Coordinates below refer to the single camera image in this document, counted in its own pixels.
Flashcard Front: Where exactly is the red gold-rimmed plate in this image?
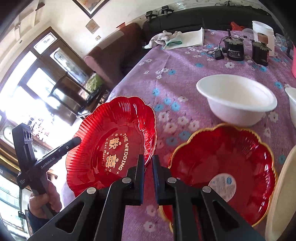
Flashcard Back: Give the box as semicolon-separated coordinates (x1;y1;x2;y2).
156;123;278;226

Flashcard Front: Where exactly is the red wedding text plate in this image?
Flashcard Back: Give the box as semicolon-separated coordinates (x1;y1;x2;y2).
66;96;157;196

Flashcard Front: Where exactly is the cream plastic bowl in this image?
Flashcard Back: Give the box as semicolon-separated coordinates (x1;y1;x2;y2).
265;148;295;240

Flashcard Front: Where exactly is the white foam bowl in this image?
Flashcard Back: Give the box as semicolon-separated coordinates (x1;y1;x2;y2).
196;74;278;126
285;87;296;128

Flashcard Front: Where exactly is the person's left forearm blue sleeve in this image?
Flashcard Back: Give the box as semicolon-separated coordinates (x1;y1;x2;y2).
27;208;49;233

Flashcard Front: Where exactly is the person's left hand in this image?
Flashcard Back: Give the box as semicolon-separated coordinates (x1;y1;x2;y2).
29;180;62;219

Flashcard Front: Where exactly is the dark wooden chair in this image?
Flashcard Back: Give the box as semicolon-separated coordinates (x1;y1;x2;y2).
48;72;110;118

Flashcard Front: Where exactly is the wooden framed window door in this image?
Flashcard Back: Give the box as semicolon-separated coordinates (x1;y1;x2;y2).
0;26;93;241

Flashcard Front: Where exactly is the purple floral tablecloth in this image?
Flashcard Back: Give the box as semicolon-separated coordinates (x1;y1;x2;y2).
107;29;296;241

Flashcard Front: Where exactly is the maroon armchair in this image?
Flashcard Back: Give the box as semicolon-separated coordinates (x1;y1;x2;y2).
84;23;148;89

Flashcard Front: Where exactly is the black power adapter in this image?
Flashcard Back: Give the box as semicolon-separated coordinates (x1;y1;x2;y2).
211;49;224;60

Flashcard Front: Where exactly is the black cylindrical motor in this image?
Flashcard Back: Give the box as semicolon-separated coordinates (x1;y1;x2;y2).
223;29;244;61

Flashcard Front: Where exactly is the dark jar with brown lid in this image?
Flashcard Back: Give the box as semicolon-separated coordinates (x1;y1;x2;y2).
252;33;271;67

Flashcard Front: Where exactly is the framed painting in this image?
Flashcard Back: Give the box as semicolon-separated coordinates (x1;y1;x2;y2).
73;0;109;19

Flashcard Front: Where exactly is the white cloth with green band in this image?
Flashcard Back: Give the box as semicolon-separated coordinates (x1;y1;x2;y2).
143;30;183;49

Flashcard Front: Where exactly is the white plastic container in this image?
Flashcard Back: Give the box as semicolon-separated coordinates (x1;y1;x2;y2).
252;21;275;57

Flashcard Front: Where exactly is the black sofa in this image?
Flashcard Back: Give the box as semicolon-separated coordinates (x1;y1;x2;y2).
142;6;283;42

